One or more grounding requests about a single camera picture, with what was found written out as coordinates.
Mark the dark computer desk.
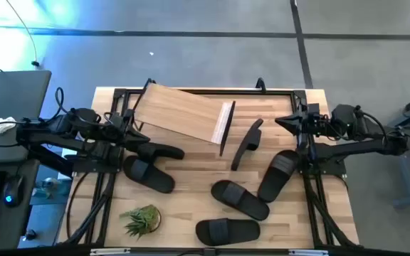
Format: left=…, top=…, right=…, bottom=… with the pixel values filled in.
left=0, top=159, right=41, bottom=252

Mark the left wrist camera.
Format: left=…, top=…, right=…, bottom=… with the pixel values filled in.
left=119, top=109, right=135, bottom=124

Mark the silver rail bracket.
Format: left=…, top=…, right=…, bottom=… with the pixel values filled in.
left=288, top=249, right=330, bottom=256
left=90, top=248, right=131, bottom=256

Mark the green potted succulent plant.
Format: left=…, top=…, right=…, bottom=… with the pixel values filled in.
left=119, top=204, right=162, bottom=239

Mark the black table cable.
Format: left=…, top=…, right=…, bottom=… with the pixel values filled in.
left=65, top=172, right=85, bottom=242

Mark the teal and grey floor item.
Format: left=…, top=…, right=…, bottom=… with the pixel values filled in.
left=30, top=176, right=71, bottom=200

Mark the white crumpled tissue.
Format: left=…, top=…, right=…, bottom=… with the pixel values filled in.
left=0, top=116, right=16, bottom=139

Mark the black aluminium table frame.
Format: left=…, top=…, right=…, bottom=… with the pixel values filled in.
left=57, top=87, right=361, bottom=250

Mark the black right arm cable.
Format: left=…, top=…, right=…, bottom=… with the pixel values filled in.
left=356, top=105, right=391, bottom=143

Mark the grey side desk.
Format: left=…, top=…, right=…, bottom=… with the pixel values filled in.
left=0, top=70, right=53, bottom=164

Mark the black computer mouse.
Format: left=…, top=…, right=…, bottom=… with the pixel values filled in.
left=2, top=174, right=24, bottom=208

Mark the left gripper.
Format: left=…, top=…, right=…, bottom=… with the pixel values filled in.
left=100, top=110, right=152, bottom=145

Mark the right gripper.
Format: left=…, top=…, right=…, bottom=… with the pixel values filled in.
left=275, top=102, right=330, bottom=140

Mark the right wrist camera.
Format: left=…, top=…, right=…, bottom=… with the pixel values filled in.
left=307, top=102, right=321, bottom=117

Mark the black desk beam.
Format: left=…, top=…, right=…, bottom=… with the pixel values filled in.
left=26, top=142, right=75, bottom=178

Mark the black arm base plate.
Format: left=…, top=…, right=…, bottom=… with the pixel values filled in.
left=72, top=156, right=124, bottom=174
left=299, top=156, right=347, bottom=177

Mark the black crossbar rail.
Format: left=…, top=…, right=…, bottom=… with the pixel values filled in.
left=0, top=244, right=410, bottom=256

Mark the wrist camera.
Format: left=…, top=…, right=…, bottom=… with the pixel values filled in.
left=307, top=102, right=321, bottom=117
left=119, top=109, right=135, bottom=124

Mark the wooden shelf with black frame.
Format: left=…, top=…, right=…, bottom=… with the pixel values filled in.
left=133, top=80, right=237, bottom=157

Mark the thin black floor cable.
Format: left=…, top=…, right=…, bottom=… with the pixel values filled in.
left=4, top=0, right=41, bottom=68

